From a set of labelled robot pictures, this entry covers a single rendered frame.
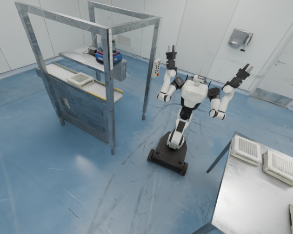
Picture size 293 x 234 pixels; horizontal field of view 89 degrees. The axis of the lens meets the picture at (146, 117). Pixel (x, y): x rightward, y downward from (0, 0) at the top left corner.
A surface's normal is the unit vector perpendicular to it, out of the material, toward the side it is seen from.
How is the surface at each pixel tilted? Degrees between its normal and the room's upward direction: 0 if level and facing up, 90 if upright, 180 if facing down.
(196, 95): 90
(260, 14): 90
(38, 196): 0
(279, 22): 90
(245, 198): 0
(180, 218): 0
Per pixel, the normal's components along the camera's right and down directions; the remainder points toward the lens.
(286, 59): -0.47, 0.55
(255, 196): 0.12, -0.73
